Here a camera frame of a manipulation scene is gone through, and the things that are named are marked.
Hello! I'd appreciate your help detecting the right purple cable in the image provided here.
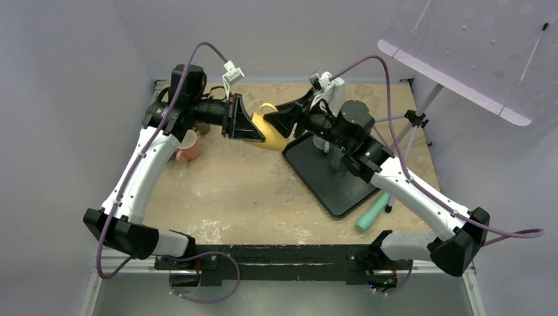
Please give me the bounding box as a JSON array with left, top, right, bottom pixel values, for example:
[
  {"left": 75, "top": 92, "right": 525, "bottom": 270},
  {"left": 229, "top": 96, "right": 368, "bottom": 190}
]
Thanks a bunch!
[{"left": 329, "top": 55, "right": 545, "bottom": 248}]

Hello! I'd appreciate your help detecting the brown mug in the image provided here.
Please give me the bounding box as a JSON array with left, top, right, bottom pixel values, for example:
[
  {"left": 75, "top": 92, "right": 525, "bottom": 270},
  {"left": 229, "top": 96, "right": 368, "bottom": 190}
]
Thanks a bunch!
[{"left": 193, "top": 122, "right": 211, "bottom": 135}]

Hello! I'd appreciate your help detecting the black serving tray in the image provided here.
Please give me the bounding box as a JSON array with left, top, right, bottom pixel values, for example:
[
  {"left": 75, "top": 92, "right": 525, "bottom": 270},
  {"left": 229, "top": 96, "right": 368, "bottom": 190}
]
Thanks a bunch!
[{"left": 281, "top": 133, "right": 380, "bottom": 219}]

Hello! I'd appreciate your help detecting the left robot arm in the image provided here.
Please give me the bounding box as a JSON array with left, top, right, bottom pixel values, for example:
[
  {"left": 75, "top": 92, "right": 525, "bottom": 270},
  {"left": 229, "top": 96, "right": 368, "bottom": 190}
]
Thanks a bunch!
[{"left": 83, "top": 65, "right": 264, "bottom": 269}]

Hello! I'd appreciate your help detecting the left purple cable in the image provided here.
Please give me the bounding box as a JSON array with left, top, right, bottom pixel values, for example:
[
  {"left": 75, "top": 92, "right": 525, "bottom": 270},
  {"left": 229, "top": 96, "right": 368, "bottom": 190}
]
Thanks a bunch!
[{"left": 95, "top": 41, "right": 241, "bottom": 304}]

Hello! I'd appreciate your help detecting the pink mug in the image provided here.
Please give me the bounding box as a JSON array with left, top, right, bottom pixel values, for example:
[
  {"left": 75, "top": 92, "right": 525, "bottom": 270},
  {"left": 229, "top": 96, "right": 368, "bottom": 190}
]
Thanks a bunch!
[{"left": 175, "top": 130, "right": 201, "bottom": 163}]

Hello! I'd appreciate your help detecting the light grey mug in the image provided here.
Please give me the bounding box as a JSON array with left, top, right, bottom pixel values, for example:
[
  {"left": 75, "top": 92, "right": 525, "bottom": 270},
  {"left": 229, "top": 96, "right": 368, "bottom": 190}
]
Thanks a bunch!
[{"left": 313, "top": 136, "right": 330, "bottom": 153}]

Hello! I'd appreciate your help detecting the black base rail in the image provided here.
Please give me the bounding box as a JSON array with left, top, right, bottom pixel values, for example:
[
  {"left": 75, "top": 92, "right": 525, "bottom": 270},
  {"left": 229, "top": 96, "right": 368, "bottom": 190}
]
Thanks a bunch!
[{"left": 154, "top": 244, "right": 412, "bottom": 287}]

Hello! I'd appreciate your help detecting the yellow mug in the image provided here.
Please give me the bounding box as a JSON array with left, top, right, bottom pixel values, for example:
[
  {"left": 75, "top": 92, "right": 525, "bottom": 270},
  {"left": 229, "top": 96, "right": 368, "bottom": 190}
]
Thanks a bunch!
[{"left": 245, "top": 103, "right": 288, "bottom": 151}]

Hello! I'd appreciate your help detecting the teal bottle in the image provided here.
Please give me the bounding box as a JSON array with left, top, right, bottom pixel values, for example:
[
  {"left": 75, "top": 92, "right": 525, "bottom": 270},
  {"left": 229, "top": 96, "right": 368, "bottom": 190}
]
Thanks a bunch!
[{"left": 355, "top": 192, "right": 391, "bottom": 232}]

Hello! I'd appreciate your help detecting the white perforated board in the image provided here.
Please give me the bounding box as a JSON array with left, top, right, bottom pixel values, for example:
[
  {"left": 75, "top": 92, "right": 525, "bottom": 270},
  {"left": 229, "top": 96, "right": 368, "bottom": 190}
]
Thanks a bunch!
[{"left": 378, "top": 1, "right": 557, "bottom": 126}]

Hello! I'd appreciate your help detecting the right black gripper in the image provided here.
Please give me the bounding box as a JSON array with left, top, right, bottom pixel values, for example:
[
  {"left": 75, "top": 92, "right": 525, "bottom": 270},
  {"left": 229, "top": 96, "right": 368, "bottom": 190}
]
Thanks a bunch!
[{"left": 265, "top": 87, "right": 351, "bottom": 151}]

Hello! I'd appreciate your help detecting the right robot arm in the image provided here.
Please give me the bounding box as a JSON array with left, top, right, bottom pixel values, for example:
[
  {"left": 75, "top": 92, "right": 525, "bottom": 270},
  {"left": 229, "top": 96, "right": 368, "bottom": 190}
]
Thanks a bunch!
[{"left": 252, "top": 99, "right": 490, "bottom": 277}]

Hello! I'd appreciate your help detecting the purple cable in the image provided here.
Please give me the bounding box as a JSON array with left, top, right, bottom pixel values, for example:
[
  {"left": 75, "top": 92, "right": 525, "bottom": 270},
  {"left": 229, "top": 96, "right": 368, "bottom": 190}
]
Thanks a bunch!
[
  {"left": 329, "top": 55, "right": 545, "bottom": 248},
  {"left": 95, "top": 41, "right": 241, "bottom": 304}
]

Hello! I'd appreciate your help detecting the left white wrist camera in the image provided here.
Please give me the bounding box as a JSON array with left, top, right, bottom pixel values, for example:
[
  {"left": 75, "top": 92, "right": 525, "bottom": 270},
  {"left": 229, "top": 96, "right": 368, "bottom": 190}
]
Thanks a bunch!
[{"left": 222, "top": 61, "right": 245, "bottom": 101}]

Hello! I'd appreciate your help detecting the white metronome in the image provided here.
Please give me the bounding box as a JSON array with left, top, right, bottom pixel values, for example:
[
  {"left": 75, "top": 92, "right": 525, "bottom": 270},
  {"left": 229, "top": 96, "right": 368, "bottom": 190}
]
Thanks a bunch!
[{"left": 328, "top": 78, "right": 347, "bottom": 116}]

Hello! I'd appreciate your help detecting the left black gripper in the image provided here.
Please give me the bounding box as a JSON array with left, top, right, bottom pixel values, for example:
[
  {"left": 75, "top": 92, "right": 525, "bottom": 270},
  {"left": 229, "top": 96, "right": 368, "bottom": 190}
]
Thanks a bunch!
[{"left": 190, "top": 92, "right": 265, "bottom": 140}]

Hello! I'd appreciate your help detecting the dark teal mug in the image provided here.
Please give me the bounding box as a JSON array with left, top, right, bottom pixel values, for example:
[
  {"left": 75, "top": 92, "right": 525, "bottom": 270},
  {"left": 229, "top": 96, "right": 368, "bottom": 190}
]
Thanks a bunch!
[{"left": 330, "top": 147, "right": 347, "bottom": 172}]

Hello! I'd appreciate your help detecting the tripod stand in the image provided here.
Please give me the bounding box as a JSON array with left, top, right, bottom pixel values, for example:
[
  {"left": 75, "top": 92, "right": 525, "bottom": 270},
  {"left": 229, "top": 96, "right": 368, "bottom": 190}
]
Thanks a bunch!
[{"left": 374, "top": 82, "right": 445, "bottom": 214}]

